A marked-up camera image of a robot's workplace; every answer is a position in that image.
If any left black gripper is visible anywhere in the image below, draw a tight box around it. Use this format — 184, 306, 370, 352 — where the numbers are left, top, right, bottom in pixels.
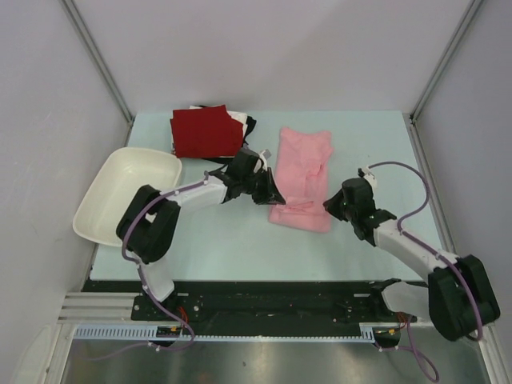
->
241, 167, 284, 205

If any pink t shirt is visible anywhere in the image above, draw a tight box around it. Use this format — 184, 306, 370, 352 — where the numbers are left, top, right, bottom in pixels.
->
269, 127, 334, 234

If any white plastic bin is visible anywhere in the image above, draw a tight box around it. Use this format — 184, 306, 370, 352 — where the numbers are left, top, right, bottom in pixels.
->
72, 147, 182, 247

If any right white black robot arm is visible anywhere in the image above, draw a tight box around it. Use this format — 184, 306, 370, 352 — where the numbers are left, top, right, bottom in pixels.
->
323, 178, 501, 341

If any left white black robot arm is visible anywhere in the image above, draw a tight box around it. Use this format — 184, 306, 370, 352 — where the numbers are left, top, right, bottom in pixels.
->
116, 147, 286, 320

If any folded red t shirt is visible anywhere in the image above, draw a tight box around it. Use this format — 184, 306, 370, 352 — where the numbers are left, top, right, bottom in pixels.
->
170, 105, 243, 158

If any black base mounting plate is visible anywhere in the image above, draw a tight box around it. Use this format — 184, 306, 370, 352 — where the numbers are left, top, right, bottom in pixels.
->
83, 280, 416, 338

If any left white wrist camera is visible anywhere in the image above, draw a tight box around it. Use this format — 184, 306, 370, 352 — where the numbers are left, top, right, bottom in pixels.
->
258, 149, 272, 170

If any right aluminium side rail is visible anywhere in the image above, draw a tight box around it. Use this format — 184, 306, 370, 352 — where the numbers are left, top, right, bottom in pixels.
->
403, 114, 457, 254

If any white slotted cable duct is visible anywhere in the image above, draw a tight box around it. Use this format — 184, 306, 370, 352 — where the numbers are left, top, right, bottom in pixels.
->
74, 322, 377, 343

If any aluminium front rail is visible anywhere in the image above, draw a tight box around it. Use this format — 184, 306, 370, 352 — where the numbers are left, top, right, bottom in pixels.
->
58, 292, 137, 324

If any left aluminium frame post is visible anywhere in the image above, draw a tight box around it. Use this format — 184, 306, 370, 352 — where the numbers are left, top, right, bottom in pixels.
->
59, 0, 134, 126

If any aluminium frame post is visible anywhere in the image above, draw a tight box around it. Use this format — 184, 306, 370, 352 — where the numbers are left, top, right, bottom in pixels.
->
59, 0, 134, 126
409, 0, 487, 125

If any right aluminium frame post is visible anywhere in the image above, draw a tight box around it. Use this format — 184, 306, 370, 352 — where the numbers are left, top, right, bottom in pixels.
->
409, 0, 487, 125

